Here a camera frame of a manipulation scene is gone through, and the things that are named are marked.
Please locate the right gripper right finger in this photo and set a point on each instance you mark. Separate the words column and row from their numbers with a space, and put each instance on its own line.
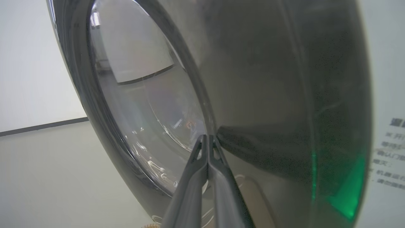
column 226, row 196

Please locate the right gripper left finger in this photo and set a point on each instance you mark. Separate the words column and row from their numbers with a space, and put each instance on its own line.
column 190, row 190

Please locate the dark grey washing machine door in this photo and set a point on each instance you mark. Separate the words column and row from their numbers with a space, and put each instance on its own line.
column 269, row 95

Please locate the cream perforated laundry basket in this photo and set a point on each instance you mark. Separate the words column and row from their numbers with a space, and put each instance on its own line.
column 151, row 226

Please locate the white front-load washing machine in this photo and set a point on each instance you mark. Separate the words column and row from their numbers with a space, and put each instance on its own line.
column 387, row 95

